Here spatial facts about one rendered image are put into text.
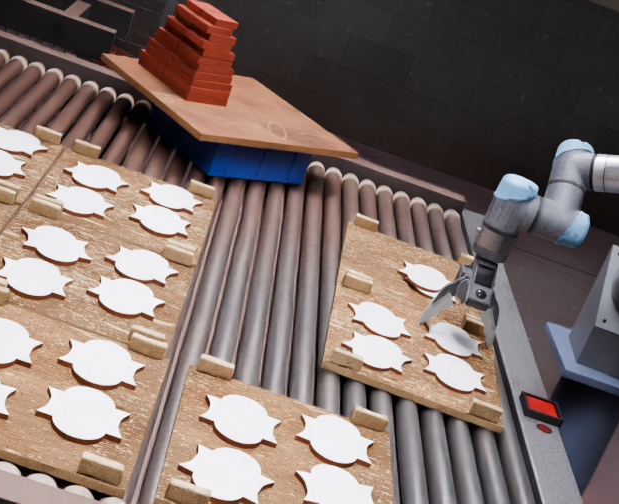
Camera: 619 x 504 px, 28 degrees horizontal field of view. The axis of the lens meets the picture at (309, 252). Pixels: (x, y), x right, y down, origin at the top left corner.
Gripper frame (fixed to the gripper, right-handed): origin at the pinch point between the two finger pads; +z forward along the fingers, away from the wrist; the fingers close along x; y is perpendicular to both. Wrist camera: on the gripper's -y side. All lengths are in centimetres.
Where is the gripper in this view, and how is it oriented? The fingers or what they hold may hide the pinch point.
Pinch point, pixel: (453, 339)
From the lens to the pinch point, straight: 256.9
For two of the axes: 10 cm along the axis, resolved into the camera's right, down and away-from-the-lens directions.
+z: -3.5, 8.8, 3.2
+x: -9.4, -3.5, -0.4
